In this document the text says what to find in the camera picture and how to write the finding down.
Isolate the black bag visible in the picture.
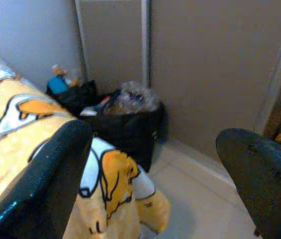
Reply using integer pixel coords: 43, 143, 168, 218
46, 80, 98, 117

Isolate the blue and brown toy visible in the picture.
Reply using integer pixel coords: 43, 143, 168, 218
47, 64, 81, 95

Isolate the black trash bin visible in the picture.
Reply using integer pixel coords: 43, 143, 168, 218
79, 89, 166, 173

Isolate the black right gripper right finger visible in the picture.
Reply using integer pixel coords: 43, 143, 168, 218
216, 128, 281, 239

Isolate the yellow egg-print blanket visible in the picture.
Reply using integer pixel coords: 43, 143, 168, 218
0, 46, 172, 239

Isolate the white door frame strip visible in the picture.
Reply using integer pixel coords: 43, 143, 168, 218
141, 0, 153, 88

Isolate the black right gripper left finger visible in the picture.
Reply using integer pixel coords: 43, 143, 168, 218
0, 119, 94, 239

